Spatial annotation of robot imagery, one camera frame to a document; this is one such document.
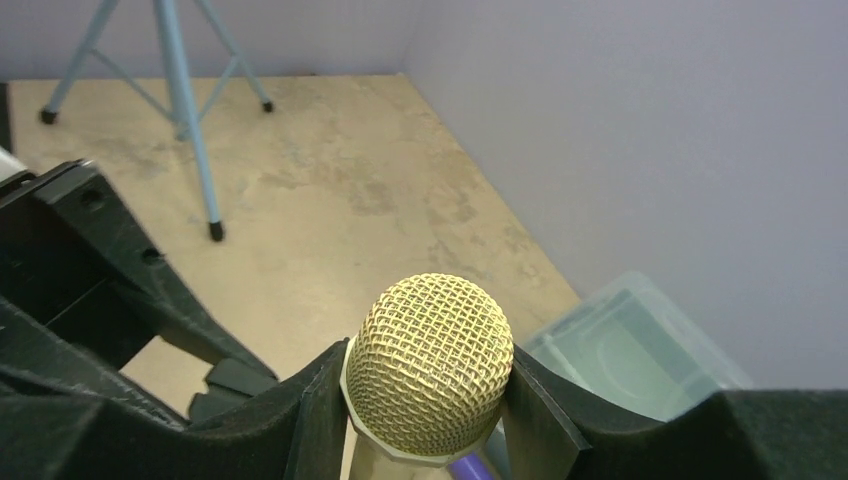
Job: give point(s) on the purple microphone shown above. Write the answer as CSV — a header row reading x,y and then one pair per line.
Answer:
x,y
473,466

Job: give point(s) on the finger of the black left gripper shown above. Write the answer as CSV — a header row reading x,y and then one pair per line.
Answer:
x,y
84,290

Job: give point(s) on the translucent green storage box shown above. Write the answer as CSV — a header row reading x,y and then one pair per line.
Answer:
x,y
630,344

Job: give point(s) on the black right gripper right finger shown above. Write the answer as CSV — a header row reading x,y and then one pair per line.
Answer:
x,y
555,429

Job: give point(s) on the black round-base clamp stand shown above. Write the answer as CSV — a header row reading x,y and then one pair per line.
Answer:
x,y
228,391

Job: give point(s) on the cream recorder flute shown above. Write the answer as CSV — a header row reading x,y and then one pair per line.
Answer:
x,y
425,376

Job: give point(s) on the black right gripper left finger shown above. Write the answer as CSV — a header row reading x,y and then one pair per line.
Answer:
x,y
65,416

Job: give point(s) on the light blue music stand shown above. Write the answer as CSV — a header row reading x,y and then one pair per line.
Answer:
x,y
183,113

